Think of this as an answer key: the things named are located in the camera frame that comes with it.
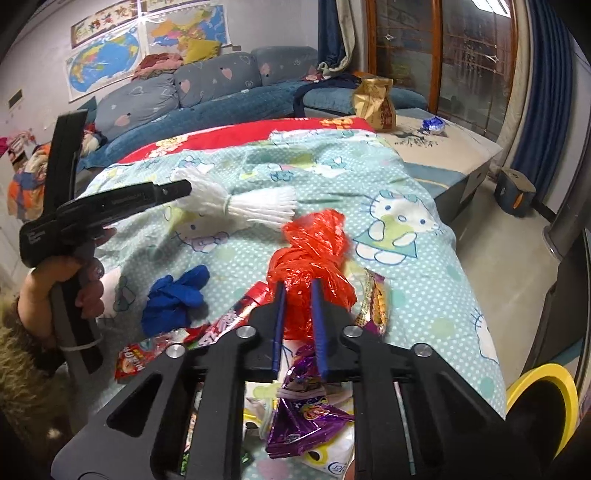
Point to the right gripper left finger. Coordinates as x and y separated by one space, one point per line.
184 409

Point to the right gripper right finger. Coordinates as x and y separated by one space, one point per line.
415 416

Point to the blue rubber glove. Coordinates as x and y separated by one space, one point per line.
170 301

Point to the red snack tube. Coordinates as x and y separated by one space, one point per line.
236 316

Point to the purple snack wrapper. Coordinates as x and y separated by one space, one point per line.
304 417

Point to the red plastic bag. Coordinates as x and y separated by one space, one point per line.
317 247

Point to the white cotton gloves bundle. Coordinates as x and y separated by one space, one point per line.
270 207

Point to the left fur sleeve forearm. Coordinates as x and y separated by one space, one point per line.
35 422

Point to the yellow rim trash bin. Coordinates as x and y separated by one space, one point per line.
542 407

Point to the left hand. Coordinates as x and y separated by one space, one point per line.
34 307

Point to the world map poster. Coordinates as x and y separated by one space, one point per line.
105 60

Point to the blue sectional sofa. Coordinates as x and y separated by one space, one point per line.
265 83

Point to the yellow cushion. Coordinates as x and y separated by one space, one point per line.
201 50

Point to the embroidered banner picture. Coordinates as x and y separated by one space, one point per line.
102 21

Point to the china map poster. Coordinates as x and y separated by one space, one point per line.
172 28

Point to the blue stool box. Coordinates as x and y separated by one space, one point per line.
514 192

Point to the silver tower air conditioner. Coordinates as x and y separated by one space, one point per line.
574 213

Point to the low coffee table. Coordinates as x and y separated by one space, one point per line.
451 165

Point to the blue curtain right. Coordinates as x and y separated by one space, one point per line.
548 113

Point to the blue curtain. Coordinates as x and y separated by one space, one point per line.
336 36
548 113

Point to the gold paper bag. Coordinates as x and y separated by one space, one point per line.
372 102

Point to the blue crumpled wrapper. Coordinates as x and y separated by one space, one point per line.
434 126

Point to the blue curtain left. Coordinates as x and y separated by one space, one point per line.
336 36

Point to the wooden glass balcony door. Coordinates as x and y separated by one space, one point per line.
458 54

